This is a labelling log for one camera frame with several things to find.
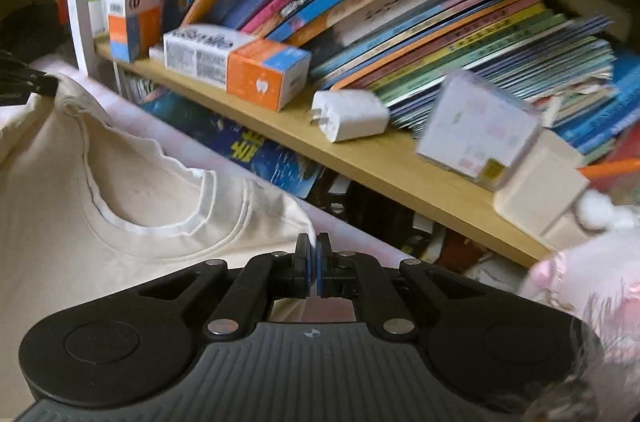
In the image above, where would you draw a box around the row of colourful books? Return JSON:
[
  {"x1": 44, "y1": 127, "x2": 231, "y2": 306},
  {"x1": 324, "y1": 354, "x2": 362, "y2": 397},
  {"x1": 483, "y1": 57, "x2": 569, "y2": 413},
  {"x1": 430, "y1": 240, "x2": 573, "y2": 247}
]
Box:
[{"x1": 164, "y1": 0, "x2": 639, "y2": 153}]

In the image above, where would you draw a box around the cream t-shirt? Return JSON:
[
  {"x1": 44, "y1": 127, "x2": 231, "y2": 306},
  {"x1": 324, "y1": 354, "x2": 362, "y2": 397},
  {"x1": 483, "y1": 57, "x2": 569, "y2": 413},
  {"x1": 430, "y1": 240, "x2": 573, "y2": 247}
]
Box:
[{"x1": 1, "y1": 77, "x2": 314, "y2": 420}]

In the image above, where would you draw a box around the lying orange white box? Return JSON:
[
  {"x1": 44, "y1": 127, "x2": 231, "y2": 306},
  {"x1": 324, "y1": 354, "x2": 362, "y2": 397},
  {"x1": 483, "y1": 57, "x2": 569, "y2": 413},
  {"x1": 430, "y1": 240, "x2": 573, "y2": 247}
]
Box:
[{"x1": 163, "y1": 24, "x2": 311, "y2": 111}]

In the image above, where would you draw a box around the white phone charger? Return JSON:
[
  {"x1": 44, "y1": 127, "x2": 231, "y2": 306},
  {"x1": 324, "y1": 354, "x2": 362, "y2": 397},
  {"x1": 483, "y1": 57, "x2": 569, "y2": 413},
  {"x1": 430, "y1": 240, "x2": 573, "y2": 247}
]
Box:
[{"x1": 310, "y1": 90, "x2": 390, "y2": 143}]

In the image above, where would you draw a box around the pink white bunny plush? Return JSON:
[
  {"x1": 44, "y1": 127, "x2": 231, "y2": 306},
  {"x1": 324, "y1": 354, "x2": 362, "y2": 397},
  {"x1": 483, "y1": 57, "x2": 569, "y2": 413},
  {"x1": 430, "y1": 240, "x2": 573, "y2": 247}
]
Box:
[{"x1": 520, "y1": 189, "x2": 639, "y2": 402}]

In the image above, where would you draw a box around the beige pen holder box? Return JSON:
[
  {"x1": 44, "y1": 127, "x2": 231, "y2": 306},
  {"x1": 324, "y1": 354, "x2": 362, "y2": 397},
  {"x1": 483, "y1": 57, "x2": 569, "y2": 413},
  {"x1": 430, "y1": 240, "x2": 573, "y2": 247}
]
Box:
[{"x1": 492, "y1": 129, "x2": 589, "y2": 247}]

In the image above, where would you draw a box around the white wooden bookshelf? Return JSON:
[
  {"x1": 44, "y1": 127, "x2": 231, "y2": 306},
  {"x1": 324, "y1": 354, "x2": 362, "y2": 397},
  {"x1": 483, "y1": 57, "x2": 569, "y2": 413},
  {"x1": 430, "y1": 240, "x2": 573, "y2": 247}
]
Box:
[{"x1": 67, "y1": 0, "x2": 550, "y2": 267}]

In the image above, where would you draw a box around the pastel sticky note cube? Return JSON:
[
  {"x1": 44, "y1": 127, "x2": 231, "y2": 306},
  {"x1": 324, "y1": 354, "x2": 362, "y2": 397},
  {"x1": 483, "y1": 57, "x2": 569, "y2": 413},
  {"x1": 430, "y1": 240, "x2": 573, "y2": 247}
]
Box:
[{"x1": 416, "y1": 70, "x2": 542, "y2": 191}]

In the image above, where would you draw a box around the pink checkered table mat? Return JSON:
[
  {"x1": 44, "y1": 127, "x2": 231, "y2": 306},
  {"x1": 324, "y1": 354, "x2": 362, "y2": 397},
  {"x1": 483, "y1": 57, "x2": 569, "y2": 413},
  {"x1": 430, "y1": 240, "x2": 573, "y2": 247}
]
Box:
[{"x1": 38, "y1": 55, "x2": 402, "y2": 307}]

